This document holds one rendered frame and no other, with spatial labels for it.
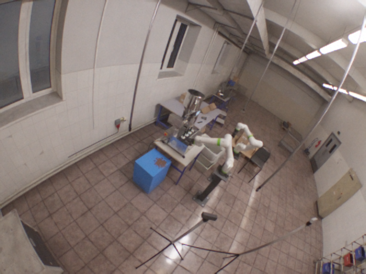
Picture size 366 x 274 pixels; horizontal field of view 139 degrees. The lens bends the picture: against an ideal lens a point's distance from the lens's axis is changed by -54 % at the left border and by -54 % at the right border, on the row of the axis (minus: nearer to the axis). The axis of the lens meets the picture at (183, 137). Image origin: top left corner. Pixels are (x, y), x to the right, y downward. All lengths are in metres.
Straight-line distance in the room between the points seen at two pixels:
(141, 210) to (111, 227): 0.62
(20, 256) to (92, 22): 2.97
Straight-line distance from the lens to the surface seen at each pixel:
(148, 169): 2.48
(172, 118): 2.46
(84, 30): 2.35
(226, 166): 2.36
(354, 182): 5.98
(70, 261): 2.72
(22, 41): 2.57
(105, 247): 2.60
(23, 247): 2.17
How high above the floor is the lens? 2.56
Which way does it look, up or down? 36 degrees down
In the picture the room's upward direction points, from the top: 23 degrees clockwise
